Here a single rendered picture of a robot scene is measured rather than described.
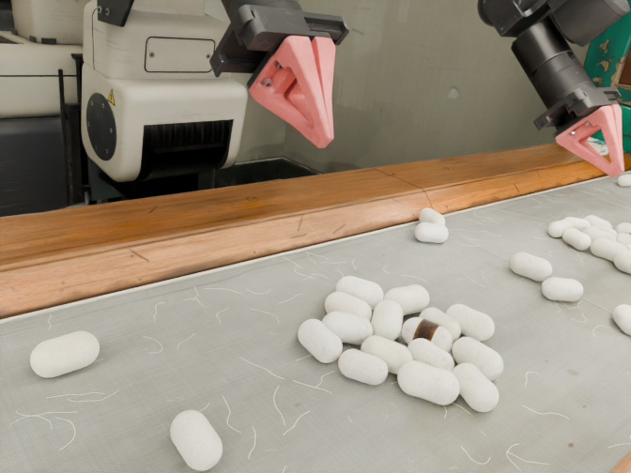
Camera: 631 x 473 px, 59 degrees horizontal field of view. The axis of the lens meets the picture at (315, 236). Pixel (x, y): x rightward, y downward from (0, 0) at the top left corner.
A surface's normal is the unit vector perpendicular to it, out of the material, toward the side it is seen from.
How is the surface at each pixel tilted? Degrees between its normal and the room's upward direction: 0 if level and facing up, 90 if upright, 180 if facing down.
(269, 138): 89
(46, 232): 0
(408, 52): 90
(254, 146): 89
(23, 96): 90
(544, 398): 0
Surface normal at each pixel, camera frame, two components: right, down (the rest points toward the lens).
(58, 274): 0.54, -0.37
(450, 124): -0.72, 0.19
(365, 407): 0.12, -0.91
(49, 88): 0.69, 0.36
